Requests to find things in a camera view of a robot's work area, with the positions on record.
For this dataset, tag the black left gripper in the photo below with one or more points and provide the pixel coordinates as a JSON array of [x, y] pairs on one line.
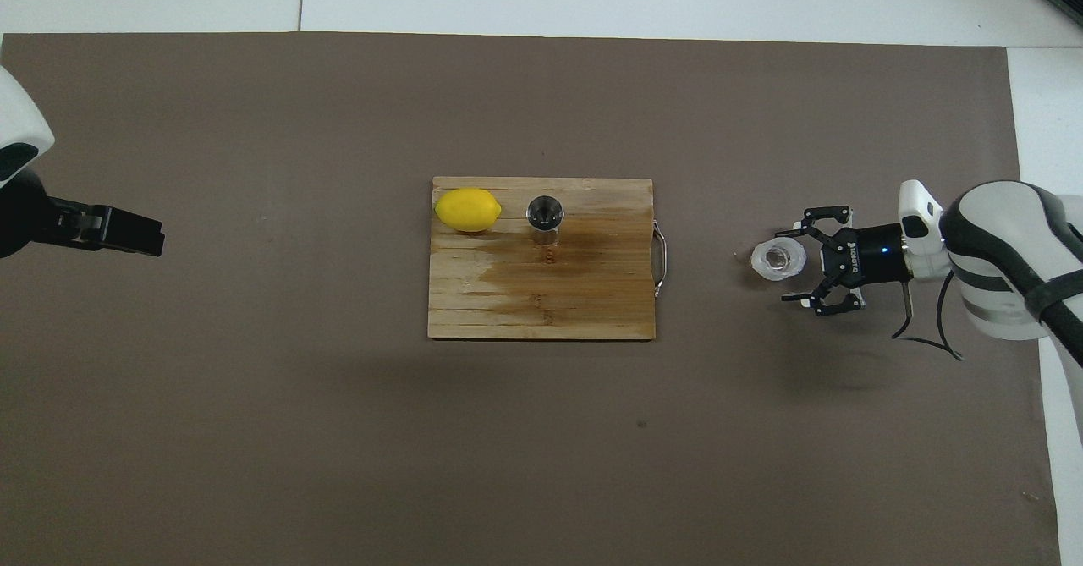
[[25, 215]]

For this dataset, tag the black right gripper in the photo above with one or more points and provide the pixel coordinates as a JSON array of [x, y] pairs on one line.
[[871, 255]]

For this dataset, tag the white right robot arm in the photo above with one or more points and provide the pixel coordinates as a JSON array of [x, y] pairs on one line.
[[998, 253]]

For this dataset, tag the brown table mat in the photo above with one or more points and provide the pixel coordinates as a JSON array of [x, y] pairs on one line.
[[254, 422]]

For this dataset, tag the yellow lemon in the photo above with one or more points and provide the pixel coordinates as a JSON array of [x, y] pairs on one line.
[[467, 210]]

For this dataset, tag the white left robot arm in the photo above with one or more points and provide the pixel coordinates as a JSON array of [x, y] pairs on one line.
[[17, 118]]

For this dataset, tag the steel double jigger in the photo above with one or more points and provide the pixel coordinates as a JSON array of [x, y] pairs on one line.
[[546, 213]]

